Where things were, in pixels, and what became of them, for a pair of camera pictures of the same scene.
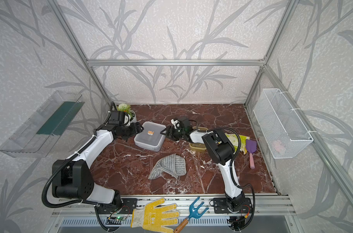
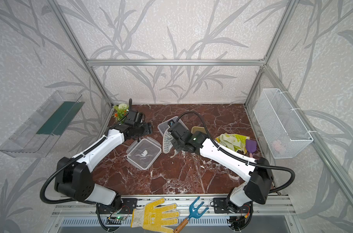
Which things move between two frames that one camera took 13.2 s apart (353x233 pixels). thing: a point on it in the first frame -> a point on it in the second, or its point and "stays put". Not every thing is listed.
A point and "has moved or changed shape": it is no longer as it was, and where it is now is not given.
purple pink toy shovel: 251,146 stays put
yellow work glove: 150,218 stays put
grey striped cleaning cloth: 174,165 -> 167,144
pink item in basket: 277,145 stays put
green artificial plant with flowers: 122,107 stays put
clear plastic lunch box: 151,137 has moved or changed shape
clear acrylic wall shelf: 36,138 stays put
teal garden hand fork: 193,212 stays put
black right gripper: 170,134 -> 174,145
